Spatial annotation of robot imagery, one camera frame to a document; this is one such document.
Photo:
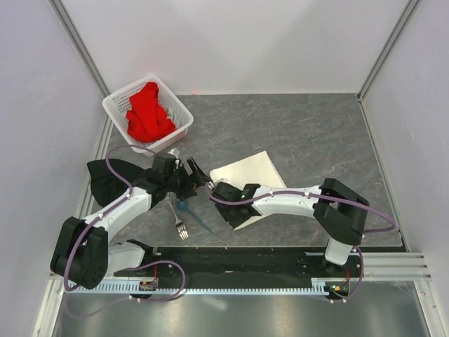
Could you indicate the white cloth napkin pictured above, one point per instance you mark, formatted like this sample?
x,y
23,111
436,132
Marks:
x,y
230,180

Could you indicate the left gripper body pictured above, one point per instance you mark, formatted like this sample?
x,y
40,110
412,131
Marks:
x,y
182,184

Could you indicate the slotted cable duct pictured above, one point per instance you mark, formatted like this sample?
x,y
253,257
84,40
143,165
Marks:
x,y
135,287

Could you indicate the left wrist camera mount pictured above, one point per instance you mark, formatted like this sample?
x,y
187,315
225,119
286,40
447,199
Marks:
x,y
174,154

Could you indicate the blue plastic spoon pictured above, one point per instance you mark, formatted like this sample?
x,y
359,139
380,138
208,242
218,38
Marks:
x,y
183,205

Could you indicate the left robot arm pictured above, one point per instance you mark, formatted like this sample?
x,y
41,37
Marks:
x,y
82,255

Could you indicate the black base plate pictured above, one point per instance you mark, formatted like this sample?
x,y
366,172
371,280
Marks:
x,y
253,268

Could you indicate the red cloth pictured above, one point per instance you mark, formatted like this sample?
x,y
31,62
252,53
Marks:
x,y
147,119

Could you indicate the silver metal fork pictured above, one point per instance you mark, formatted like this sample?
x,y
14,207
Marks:
x,y
179,225

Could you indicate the grey cloth in basket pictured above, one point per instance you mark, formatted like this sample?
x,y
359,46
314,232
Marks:
x,y
172,115

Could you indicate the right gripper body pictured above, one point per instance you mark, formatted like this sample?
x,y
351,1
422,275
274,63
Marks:
x,y
229,216

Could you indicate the black cloth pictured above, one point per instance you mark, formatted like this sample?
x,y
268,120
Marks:
x,y
105,186

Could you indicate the white plastic basket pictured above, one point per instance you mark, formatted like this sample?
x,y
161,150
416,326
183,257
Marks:
x,y
117,104

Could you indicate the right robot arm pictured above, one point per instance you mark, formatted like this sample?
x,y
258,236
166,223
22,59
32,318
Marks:
x,y
339,210

